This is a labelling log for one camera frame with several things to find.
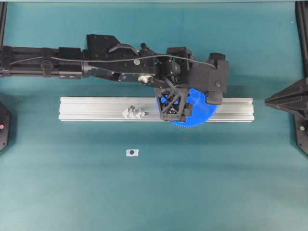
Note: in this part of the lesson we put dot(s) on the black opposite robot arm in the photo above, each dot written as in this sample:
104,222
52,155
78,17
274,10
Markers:
294,99

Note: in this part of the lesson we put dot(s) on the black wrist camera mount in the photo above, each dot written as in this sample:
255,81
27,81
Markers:
210,79

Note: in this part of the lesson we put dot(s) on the silver shaft bracket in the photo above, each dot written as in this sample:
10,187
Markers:
137,114

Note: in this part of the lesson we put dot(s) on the silver aluminium extrusion rail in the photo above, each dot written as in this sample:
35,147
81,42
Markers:
110,109

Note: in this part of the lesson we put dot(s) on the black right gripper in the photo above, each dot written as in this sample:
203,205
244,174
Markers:
171,102

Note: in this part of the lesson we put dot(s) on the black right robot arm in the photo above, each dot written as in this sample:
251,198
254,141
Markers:
107,58

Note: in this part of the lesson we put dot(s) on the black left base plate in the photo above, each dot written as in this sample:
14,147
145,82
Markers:
5,125

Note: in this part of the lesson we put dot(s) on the large blue plastic gear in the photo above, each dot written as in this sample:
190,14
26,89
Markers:
201,111

